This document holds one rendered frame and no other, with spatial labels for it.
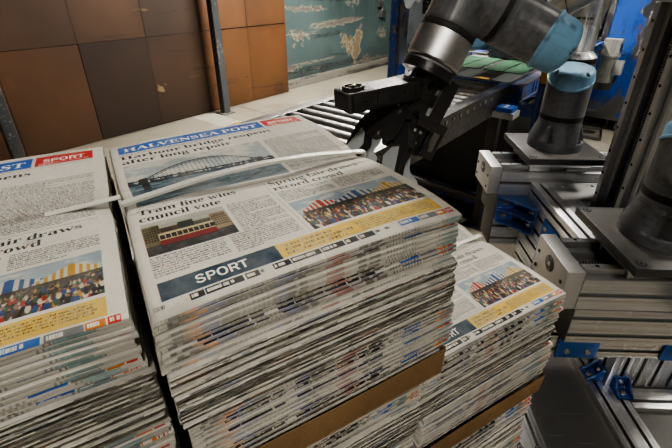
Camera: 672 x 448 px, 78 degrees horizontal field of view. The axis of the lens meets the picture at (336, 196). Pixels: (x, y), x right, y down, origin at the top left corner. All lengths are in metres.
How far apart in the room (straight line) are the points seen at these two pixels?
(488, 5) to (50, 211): 0.54
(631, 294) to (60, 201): 0.96
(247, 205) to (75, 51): 3.69
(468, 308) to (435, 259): 0.24
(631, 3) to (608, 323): 3.75
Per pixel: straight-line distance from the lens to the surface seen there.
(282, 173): 0.49
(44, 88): 4.01
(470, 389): 0.71
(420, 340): 0.48
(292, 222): 0.38
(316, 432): 0.48
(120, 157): 0.59
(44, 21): 3.99
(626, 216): 0.98
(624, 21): 4.54
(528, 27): 0.61
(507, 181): 1.33
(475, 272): 0.73
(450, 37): 0.57
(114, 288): 0.35
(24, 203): 0.52
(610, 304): 0.99
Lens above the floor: 1.26
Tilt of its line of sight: 28 degrees down
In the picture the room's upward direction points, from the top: straight up
